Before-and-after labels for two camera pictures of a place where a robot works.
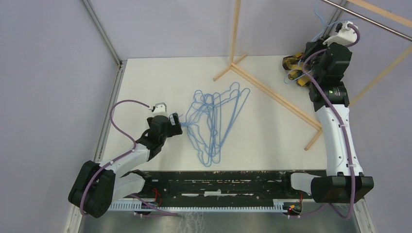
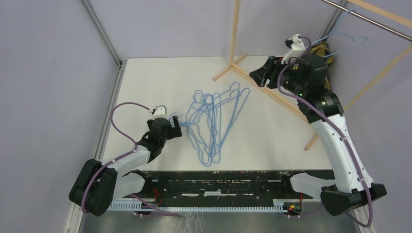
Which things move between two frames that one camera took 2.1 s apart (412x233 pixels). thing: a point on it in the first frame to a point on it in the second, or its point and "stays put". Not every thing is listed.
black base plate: x=220 y=188 stays put
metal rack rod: x=385 y=27 stays put
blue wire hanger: x=324 y=26 to x=332 y=30
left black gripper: x=174 y=129 stays put
